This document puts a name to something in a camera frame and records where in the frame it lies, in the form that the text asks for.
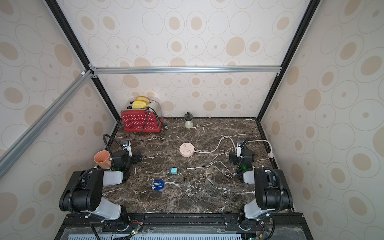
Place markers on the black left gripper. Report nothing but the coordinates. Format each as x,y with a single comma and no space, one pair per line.
135,160

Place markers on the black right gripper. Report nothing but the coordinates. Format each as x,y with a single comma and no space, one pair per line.
235,157

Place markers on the teal usb charger adapter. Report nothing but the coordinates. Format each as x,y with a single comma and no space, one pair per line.
173,171

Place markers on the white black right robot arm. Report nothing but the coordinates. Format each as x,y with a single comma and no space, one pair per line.
272,193

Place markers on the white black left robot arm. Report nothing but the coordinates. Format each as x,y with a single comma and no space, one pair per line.
83,194

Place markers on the orange plastic cup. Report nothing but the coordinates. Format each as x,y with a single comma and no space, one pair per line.
103,159

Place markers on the red toaster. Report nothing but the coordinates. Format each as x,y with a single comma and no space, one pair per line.
142,121

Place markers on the yellow front toast slice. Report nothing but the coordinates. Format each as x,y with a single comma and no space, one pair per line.
138,104

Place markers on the yellow toast slice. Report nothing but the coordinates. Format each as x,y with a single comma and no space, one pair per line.
144,99
138,104

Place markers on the pink round power strip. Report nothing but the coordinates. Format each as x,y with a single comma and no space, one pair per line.
187,149

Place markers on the yellow rear toast slice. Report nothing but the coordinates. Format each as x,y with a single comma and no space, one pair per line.
144,99

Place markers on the glass jar with black lid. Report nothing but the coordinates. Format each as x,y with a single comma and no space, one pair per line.
188,117

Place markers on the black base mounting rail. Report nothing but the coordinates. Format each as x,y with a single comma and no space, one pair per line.
224,226

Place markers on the silver aluminium rear rail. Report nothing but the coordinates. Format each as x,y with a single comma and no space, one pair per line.
186,70

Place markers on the silver aluminium rail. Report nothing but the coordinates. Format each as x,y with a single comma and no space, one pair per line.
20,146
186,70

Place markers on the silver aluminium left rail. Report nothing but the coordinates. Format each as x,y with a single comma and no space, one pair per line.
20,146

